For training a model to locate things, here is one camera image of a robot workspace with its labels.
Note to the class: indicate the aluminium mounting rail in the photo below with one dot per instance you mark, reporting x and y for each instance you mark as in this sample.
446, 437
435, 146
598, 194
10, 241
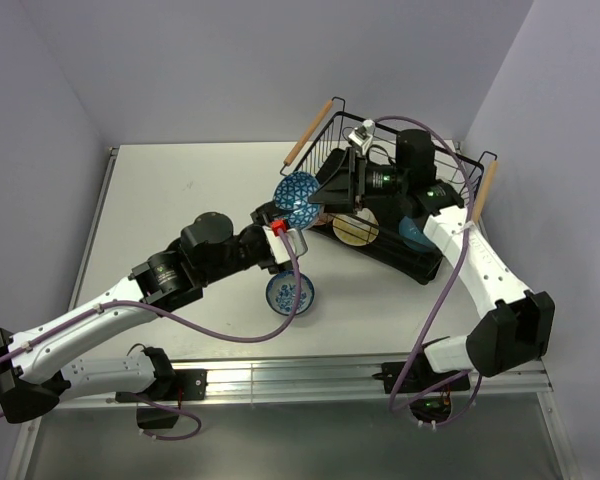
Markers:
314, 379

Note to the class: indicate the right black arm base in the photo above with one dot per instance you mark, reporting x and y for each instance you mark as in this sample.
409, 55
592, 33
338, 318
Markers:
420, 377

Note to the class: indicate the black wire dish rack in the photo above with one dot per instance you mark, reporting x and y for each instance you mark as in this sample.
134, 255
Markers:
395, 240

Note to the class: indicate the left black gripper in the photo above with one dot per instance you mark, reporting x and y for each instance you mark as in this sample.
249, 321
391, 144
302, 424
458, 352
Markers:
263, 214

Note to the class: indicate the yellow blue sun bowl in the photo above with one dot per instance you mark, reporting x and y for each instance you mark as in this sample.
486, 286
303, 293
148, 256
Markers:
355, 232

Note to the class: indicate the wooden rack handle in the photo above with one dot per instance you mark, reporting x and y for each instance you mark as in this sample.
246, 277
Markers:
484, 190
295, 150

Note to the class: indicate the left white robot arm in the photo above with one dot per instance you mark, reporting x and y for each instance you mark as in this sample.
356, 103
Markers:
44, 366

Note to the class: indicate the right wooden rack handle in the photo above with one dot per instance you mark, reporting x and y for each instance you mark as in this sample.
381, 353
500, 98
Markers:
484, 190

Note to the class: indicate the white blue floral bowl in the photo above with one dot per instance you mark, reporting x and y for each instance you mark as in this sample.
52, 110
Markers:
281, 291

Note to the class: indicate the plain blue bowl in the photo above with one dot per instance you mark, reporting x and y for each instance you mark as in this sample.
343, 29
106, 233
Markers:
413, 237

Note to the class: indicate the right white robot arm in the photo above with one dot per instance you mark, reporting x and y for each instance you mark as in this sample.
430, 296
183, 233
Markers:
515, 323

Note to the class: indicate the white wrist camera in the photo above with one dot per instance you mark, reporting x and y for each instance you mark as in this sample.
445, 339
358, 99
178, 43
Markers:
284, 240
361, 138

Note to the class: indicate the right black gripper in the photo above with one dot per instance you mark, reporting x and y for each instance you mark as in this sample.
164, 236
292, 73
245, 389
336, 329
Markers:
340, 194

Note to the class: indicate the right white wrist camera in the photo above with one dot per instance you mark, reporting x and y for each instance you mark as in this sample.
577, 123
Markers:
361, 138

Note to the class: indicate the left wooden rack handle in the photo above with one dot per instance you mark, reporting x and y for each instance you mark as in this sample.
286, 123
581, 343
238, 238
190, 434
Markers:
295, 150

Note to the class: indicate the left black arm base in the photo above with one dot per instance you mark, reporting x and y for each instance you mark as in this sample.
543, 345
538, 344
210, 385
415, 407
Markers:
159, 409

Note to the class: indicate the blue triangle pattern bowl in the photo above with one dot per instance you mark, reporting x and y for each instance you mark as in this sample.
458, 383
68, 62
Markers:
292, 195

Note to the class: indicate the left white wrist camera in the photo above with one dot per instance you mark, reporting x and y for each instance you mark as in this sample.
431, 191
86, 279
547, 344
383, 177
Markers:
284, 240

